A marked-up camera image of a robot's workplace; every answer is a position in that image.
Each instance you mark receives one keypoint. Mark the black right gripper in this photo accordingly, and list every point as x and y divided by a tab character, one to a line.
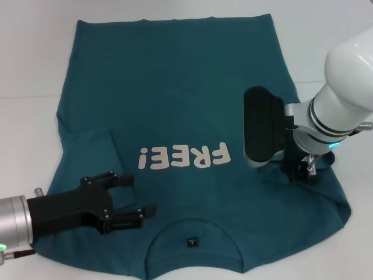
291	163

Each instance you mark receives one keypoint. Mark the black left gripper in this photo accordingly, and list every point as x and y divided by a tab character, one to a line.
70	208

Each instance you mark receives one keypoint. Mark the teal shirt with FREE print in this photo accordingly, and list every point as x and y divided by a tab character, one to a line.
180	96

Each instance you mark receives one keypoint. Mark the right wrist camera housing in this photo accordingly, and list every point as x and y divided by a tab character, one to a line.
259	125

